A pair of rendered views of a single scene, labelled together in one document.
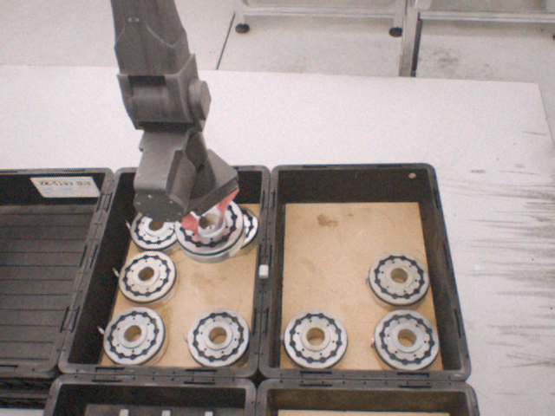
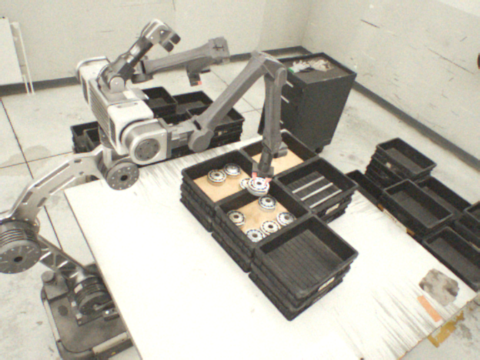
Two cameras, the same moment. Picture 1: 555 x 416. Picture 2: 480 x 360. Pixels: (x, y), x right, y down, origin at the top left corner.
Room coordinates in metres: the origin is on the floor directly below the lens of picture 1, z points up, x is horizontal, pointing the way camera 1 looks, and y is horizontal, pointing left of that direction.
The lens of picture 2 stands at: (1.66, 0.86, 2.26)
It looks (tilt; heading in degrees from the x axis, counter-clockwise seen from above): 41 degrees down; 216
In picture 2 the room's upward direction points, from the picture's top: 11 degrees clockwise
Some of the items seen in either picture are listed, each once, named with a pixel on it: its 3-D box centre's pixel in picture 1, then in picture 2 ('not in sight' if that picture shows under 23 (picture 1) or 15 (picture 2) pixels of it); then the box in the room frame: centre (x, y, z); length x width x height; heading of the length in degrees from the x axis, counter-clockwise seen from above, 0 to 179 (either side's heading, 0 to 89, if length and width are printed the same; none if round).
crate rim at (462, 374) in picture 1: (356, 260); (226, 175); (0.42, -0.12, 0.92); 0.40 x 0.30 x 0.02; 173
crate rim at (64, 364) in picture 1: (177, 260); (263, 210); (0.46, 0.18, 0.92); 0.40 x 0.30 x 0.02; 173
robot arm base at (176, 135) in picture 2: not in sight; (172, 136); (0.92, 0.00, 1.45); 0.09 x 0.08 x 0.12; 77
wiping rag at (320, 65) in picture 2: not in sight; (321, 63); (-1.39, -0.70, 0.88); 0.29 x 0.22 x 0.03; 167
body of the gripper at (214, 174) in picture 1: (191, 172); (264, 165); (0.44, 0.11, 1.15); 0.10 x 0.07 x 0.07; 127
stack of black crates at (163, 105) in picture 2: not in sight; (148, 121); (-0.04, -1.42, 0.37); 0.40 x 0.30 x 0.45; 167
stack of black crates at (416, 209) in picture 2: not in sight; (403, 223); (-0.76, 0.64, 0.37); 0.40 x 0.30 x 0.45; 77
